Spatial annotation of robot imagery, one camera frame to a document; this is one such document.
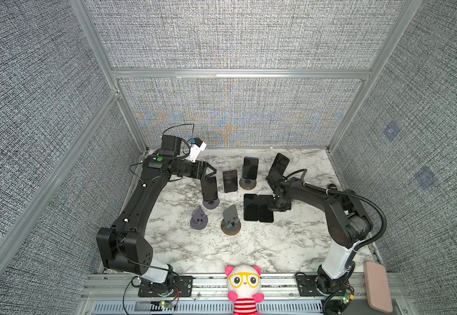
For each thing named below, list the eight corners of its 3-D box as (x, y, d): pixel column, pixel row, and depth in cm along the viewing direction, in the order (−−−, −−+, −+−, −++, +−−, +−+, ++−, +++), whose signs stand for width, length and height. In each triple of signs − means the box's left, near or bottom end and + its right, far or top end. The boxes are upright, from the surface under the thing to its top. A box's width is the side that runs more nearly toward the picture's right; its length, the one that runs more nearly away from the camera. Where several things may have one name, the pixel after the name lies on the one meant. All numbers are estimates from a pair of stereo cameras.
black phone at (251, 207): (244, 220, 93) (244, 217, 90) (242, 197, 101) (243, 193, 98) (259, 220, 93) (260, 217, 90) (256, 197, 101) (257, 193, 98)
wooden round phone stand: (225, 238, 87) (225, 227, 78) (219, 223, 92) (218, 211, 82) (241, 231, 89) (243, 220, 80) (234, 217, 94) (235, 204, 84)
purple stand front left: (192, 227, 90) (189, 217, 82) (201, 216, 94) (198, 205, 86) (201, 232, 89) (198, 222, 80) (209, 221, 93) (207, 210, 84)
